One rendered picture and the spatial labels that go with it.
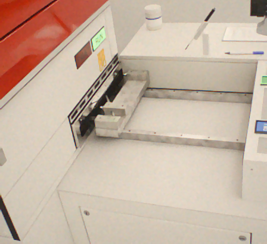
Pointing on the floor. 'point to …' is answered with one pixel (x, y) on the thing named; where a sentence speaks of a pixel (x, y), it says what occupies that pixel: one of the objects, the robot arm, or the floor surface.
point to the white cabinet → (154, 221)
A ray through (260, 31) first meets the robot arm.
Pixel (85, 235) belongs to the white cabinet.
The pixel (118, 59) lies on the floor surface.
